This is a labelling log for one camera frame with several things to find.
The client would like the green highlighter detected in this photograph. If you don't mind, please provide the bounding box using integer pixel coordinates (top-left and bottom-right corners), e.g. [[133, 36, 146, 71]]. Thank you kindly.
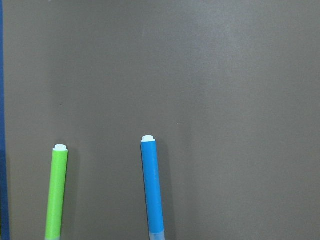
[[44, 144, 68, 240]]

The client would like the blue highlighter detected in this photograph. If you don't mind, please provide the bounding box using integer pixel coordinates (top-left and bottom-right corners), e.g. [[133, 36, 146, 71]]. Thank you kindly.
[[140, 135, 165, 240]]

